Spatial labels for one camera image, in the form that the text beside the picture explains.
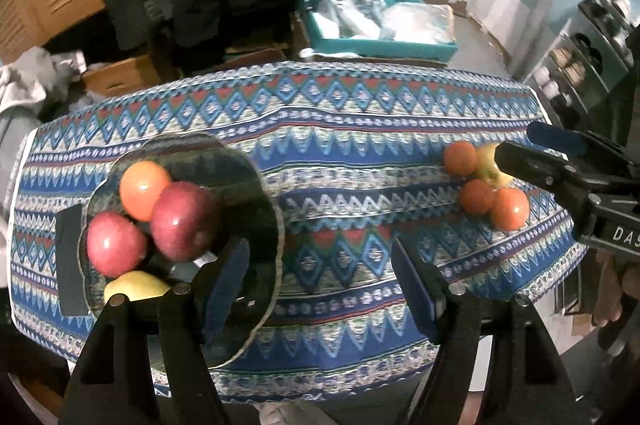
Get metal shoe rack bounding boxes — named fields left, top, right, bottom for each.
left=530, top=0, right=640, bottom=126

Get grey garment pile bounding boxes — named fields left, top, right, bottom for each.
left=0, top=47, right=87, bottom=136

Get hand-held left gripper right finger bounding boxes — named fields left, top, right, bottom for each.
left=391, top=239, right=593, bottom=425

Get blue patterned tablecloth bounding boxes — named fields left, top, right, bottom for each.
left=7, top=61, right=588, bottom=403

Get clear plastic bag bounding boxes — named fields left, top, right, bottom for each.
left=380, top=2, right=455, bottom=44

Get small cardboard box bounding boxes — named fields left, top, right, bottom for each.
left=224, top=46, right=291, bottom=70

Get wooden drawer unit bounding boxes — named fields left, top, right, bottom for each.
left=82, top=55, right=167, bottom=98

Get orange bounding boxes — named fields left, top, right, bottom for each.
left=459, top=179, right=497, bottom=216
left=120, top=160, right=173, bottom=222
left=444, top=141, right=478, bottom=178
left=490, top=187, right=531, bottom=231

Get scalloped glass bowl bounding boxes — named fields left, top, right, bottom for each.
left=79, top=132, right=286, bottom=368

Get yellow-green apple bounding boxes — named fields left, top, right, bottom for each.
left=475, top=144, right=516, bottom=190

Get yellow apple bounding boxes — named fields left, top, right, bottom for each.
left=103, top=271, right=172, bottom=303

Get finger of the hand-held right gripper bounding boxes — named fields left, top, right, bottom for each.
left=526, top=121, right=628, bottom=158
left=492, top=141, right=593, bottom=208

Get person's right hand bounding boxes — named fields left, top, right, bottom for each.
left=592, top=250, right=640, bottom=331

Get teal plastic basket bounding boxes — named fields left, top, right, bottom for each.
left=299, top=0, right=460, bottom=64

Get red apple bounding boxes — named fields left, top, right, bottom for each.
left=86, top=211, right=148, bottom=278
left=150, top=181, right=221, bottom=262

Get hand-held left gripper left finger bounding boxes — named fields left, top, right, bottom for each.
left=59, top=237, right=251, bottom=425

